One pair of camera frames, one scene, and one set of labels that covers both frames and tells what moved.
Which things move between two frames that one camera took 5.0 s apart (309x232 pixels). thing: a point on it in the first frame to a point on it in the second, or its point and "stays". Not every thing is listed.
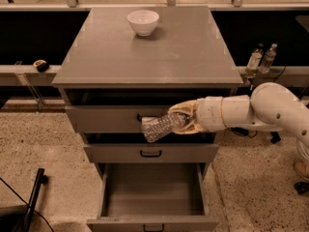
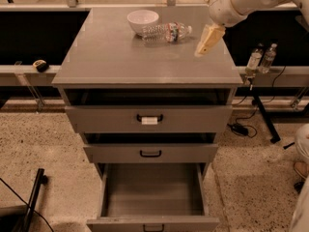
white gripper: x=209 y=114 to x=221 y=10
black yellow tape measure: x=41 y=65 stays
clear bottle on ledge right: x=267 y=59 stays
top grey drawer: x=111 y=118 stays
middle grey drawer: x=151 y=153 stays
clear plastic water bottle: x=156 y=127 to x=166 y=32
